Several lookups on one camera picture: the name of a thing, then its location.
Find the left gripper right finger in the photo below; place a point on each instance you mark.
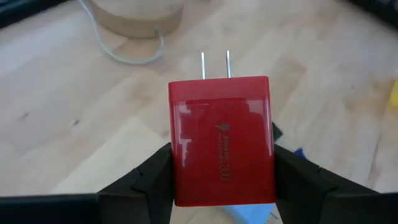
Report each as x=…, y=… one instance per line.
x=304, y=193

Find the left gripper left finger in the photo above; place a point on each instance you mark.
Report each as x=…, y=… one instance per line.
x=146, y=193

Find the yellow plastic basket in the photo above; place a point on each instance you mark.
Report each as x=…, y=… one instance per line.
x=395, y=93

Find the round wooden lamp base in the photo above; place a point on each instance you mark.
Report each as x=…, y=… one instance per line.
x=136, y=18

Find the large red wall charger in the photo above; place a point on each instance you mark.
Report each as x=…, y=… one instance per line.
x=217, y=149

